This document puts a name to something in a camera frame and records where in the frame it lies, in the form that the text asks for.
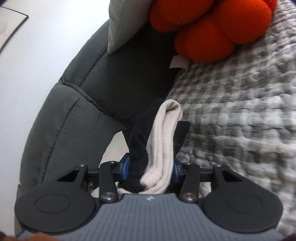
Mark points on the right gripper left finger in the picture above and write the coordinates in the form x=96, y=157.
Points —
x=103, y=177

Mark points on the grey checkered sofa blanket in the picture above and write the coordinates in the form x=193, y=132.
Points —
x=242, y=112

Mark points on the beige and black fleece garment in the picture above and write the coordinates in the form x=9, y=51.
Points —
x=160, y=152

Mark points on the white pillow with text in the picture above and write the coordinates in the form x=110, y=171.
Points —
x=126, y=18

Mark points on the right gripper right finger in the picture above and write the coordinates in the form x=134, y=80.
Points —
x=188, y=176

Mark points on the dark grey sofa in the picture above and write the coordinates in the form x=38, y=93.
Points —
x=98, y=95

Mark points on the orange flower-shaped cushion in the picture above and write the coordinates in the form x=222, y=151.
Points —
x=209, y=31

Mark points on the framed wall picture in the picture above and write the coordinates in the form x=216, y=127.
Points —
x=11, y=20

